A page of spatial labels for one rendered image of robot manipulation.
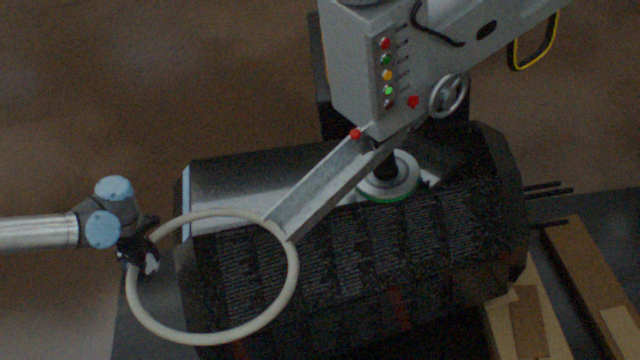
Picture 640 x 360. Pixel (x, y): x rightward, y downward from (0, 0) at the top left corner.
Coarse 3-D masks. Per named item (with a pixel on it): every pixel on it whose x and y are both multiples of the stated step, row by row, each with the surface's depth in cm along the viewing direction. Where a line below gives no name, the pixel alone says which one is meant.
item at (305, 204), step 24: (384, 144) 222; (336, 168) 229; (360, 168) 220; (288, 192) 224; (312, 192) 227; (336, 192) 219; (264, 216) 223; (288, 216) 225; (312, 216) 218; (288, 240) 217
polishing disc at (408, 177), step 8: (400, 152) 246; (400, 160) 243; (408, 160) 243; (400, 168) 241; (408, 168) 240; (416, 168) 240; (368, 176) 240; (400, 176) 239; (408, 176) 238; (416, 176) 238; (360, 184) 238; (368, 184) 238; (376, 184) 237; (384, 184) 237; (392, 184) 237; (400, 184) 236; (408, 184) 236; (368, 192) 236; (376, 192) 235; (384, 192) 235; (392, 192) 234; (400, 192) 234
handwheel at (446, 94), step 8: (456, 72) 206; (440, 80) 204; (448, 80) 205; (456, 80) 209; (464, 80) 210; (432, 88) 212; (440, 88) 205; (448, 88) 209; (464, 88) 213; (432, 96) 205; (440, 96) 207; (448, 96) 208; (432, 104) 206; (448, 104) 212; (456, 104) 215; (432, 112) 209; (448, 112) 214
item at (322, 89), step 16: (320, 32) 317; (320, 48) 309; (320, 64) 302; (320, 80) 296; (320, 96) 289; (464, 96) 291; (320, 112) 291; (336, 112) 292; (464, 112) 297; (320, 128) 382; (336, 128) 298; (352, 128) 299
